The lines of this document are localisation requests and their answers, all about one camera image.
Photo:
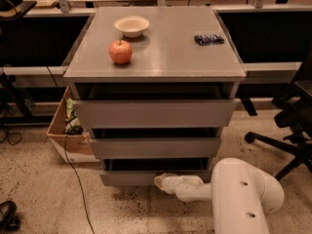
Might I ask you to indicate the green chip bag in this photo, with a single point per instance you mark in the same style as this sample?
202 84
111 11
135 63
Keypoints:
73 125

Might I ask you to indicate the black shoe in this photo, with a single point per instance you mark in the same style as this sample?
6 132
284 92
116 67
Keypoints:
9 221

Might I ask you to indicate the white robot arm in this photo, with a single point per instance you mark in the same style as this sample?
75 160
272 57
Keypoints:
241 195

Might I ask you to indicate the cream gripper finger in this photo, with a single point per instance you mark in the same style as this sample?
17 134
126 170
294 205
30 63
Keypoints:
158 182

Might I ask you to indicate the grey drawer cabinet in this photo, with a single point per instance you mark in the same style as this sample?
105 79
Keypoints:
165 110

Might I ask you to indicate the red apple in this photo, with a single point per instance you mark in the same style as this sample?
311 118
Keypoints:
120 51

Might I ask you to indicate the dark blue snack packet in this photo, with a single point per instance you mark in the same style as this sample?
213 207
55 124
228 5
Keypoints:
208 39

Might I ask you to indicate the grey middle drawer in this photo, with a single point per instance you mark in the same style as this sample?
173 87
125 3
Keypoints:
155 143

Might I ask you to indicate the grey drawer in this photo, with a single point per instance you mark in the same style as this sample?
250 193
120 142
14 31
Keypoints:
155 143
154 105
141 172

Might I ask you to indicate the black office chair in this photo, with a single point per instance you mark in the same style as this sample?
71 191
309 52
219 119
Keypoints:
295 100

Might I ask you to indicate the cardboard box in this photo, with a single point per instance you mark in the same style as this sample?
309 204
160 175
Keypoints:
73 148

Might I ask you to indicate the grey top drawer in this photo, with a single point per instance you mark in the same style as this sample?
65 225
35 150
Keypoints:
154 105

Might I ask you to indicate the grey bottom drawer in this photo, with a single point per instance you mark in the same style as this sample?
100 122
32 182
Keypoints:
141 172

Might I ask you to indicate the white bowl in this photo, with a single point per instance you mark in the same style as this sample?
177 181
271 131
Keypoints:
132 26

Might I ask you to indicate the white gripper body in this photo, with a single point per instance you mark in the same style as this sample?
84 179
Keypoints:
173 183

